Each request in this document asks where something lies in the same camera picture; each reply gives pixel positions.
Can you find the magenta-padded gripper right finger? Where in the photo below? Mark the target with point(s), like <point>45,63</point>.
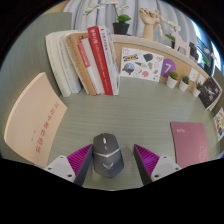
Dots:
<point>165,166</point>

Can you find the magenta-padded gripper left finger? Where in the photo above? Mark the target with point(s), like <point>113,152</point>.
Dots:
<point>60,166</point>

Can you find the grey computer mouse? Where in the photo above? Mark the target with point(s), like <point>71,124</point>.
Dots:
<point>107,156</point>

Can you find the pink mouse pad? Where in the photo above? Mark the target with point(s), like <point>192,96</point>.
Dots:
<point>191,143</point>

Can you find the beige book with red text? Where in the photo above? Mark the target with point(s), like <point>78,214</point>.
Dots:
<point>33,120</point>

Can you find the small succulent in white pot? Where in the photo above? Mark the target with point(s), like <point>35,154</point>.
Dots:
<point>172,82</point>
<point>196,92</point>
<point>183,86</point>

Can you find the black book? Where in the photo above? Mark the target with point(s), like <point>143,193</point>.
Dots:
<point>210,93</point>

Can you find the purple round number sign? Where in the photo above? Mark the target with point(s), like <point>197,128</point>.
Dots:
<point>168,68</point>

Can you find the green desk divider panel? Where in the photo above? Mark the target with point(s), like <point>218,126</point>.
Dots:
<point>220,80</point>
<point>23,50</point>

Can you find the white card with stickers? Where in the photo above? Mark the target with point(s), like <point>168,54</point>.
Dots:
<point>141,65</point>

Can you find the thick white book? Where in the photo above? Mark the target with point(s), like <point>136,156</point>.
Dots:
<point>55,60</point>

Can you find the thin white red-spined book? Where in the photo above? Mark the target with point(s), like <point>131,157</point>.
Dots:
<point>90,63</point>

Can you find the brown book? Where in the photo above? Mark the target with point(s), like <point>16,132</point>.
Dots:
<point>78,60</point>

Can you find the black horse figure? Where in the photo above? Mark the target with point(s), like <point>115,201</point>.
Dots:
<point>193,50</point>

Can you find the pink horse figure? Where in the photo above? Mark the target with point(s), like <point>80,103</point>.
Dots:
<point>180,45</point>

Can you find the wooden desk shelf ledge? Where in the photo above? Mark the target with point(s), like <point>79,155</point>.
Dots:
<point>140,41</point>

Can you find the white orchid plant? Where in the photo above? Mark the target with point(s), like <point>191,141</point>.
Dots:
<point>170,36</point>

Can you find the window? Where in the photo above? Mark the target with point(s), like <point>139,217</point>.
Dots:
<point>203,40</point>

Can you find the wooden mannequin figure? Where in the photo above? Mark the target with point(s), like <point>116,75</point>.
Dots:
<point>160,30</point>

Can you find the wooden hand model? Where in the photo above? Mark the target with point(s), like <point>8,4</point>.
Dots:
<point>149,23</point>

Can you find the grey curtain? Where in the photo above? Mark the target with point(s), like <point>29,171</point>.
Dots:
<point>100,16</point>

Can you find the white wall socket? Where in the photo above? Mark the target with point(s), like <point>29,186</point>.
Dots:
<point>202,80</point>
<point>194,75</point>

